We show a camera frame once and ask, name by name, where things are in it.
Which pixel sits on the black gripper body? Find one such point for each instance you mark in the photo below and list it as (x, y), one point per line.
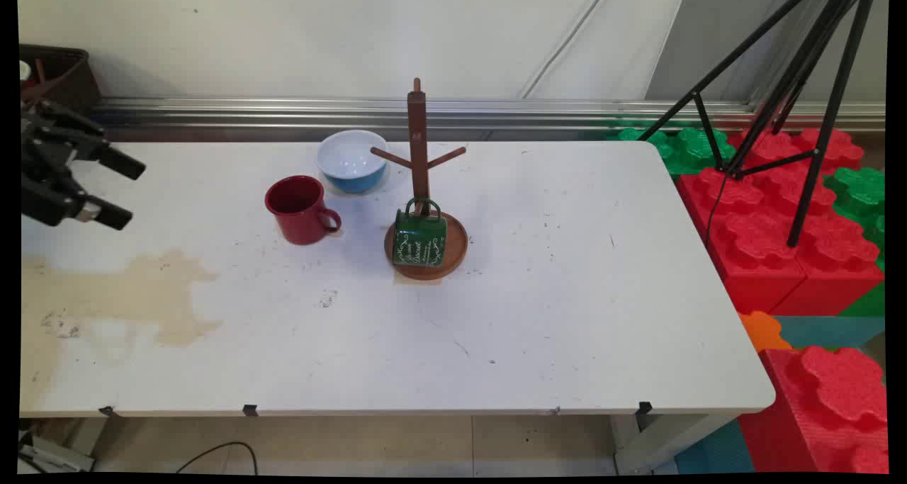
(41, 154)

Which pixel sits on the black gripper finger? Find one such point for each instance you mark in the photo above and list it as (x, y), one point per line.
(64, 206)
(85, 140)

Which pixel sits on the green mug with white print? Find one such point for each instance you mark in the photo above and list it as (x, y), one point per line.
(419, 242)

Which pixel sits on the dark brown box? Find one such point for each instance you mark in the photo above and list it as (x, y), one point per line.
(67, 76)

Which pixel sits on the black table edge clip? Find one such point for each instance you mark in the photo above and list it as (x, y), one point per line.
(108, 412)
(644, 407)
(250, 409)

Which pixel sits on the red mug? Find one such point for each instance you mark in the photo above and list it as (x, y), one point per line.
(297, 211)

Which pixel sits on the blue bowl white inside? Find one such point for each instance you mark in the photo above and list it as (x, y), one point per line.
(352, 159)

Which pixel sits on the wooden mug tree stand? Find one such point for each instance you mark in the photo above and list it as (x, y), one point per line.
(418, 151)

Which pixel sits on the green foam block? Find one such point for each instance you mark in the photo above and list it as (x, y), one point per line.
(684, 149)
(861, 193)

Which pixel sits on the white table leg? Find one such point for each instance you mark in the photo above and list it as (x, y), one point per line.
(659, 445)

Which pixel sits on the red foam block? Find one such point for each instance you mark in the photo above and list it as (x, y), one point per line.
(843, 257)
(829, 413)
(751, 250)

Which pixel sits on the teal foam panel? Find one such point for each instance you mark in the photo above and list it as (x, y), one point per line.
(829, 331)
(716, 452)

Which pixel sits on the orange foam piece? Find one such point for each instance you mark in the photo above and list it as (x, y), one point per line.
(762, 330)

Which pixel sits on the black tripod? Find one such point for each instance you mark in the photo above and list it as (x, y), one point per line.
(815, 66)

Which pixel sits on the metal wall rail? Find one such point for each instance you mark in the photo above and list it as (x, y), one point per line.
(354, 115)

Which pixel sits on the white wall conduit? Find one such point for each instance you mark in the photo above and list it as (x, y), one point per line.
(567, 41)

